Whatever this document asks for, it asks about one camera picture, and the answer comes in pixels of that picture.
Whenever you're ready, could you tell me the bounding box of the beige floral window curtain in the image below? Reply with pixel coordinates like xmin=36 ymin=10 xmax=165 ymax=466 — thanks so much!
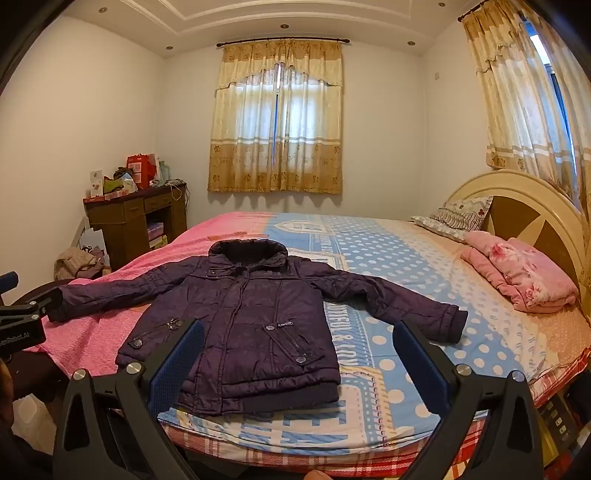
xmin=462 ymin=0 xmax=591 ymax=217
xmin=207 ymin=39 xmax=345 ymax=195

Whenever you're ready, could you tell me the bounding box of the pile of clothes on desk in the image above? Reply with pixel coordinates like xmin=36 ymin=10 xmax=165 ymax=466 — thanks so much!
xmin=127 ymin=154 xmax=158 ymax=189

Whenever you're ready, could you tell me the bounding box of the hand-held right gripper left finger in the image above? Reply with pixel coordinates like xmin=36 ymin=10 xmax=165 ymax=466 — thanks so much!
xmin=53 ymin=318 xmax=206 ymax=480

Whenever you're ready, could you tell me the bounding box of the white paper bag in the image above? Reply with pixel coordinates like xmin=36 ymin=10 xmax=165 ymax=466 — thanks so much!
xmin=76 ymin=226 xmax=112 ymax=267

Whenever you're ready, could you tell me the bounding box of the brown wooden desk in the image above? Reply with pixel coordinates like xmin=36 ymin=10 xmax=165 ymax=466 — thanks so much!
xmin=83 ymin=182 xmax=188 ymax=271

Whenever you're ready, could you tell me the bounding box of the green bag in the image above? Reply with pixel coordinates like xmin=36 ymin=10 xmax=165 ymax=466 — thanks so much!
xmin=102 ymin=175 xmax=137 ymax=195

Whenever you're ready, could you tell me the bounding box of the pink blanket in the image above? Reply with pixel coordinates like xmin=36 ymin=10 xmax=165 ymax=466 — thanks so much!
xmin=23 ymin=212 xmax=273 ymax=374

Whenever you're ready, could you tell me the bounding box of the stack of books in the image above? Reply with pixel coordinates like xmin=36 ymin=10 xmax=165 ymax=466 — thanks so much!
xmin=148 ymin=220 xmax=168 ymax=250

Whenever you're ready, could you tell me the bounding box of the patterned pillow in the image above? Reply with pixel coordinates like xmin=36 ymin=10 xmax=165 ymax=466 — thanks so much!
xmin=410 ymin=196 xmax=494 ymax=243

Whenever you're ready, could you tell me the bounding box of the dark maroon cloth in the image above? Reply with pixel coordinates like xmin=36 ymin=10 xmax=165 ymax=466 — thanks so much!
xmin=0 ymin=351 xmax=70 ymax=407

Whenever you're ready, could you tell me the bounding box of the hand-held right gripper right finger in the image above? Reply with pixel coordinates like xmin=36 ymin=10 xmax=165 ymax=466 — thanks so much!
xmin=392 ymin=319 xmax=546 ymax=480

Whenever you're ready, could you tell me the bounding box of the cream wooden headboard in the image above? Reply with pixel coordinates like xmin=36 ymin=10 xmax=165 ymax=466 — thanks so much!
xmin=445 ymin=169 xmax=591 ymax=305

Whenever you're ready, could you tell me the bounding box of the purple padded jacket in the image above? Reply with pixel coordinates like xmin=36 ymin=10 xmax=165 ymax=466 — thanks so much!
xmin=46 ymin=239 xmax=469 ymax=406

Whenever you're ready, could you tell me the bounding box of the blue polka dot bedsheet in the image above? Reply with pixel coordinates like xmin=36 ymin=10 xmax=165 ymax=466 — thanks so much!
xmin=157 ymin=212 xmax=591 ymax=448

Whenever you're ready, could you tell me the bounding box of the dark curtain rod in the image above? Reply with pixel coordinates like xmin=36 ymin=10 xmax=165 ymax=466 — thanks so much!
xmin=216 ymin=37 xmax=350 ymax=47
xmin=457 ymin=0 xmax=504 ymax=22

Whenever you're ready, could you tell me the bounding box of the folded pink floral quilt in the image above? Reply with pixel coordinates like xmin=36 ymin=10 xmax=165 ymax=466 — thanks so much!
xmin=461 ymin=231 xmax=580 ymax=315

